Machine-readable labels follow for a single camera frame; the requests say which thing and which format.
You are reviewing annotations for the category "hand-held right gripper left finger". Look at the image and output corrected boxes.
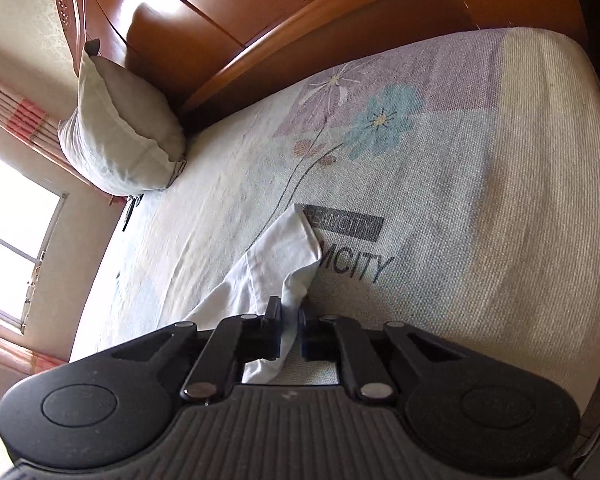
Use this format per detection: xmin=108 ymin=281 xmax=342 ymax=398
xmin=112 ymin=296 xmax=283 ymax=401

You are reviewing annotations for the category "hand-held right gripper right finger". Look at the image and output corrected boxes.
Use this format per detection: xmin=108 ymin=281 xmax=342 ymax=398
xmin=297 ymin=306 xmax=466 ymax=403

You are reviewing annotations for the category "white printed long-sleeve shirt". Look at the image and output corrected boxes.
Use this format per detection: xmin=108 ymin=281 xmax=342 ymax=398
xmin=185 ymin=203 xmax=321 ymax=386

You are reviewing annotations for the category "large printed pastel pillow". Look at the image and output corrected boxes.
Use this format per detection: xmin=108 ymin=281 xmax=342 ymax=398
xmin=57 ymin=40 xmax=188 ymax=198

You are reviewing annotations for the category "pink checked curtain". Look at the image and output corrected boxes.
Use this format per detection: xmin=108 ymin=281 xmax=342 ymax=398
xmin=0 ymin=327 xmax=67 ymax=377
xmin=0 ymin=70 xmax=93 ymax=188

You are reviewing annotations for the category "window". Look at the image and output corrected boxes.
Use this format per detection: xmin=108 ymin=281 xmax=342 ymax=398
xmin=0 ymin=147 xmax=70 ymax=335

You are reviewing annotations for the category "wooden headboard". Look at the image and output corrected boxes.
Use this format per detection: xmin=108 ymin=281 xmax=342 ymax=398
xmin=52 ymin=0 xmax=588 ymax=133

